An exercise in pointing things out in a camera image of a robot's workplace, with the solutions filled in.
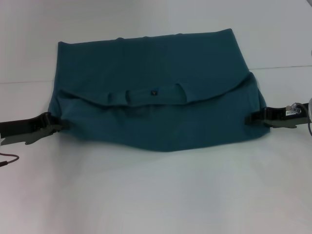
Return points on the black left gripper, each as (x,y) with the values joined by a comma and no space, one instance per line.
(24,130)

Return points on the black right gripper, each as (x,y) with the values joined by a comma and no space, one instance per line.
(285,118)

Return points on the teal t-shirt with FREE print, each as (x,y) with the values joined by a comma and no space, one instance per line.
(158,109)

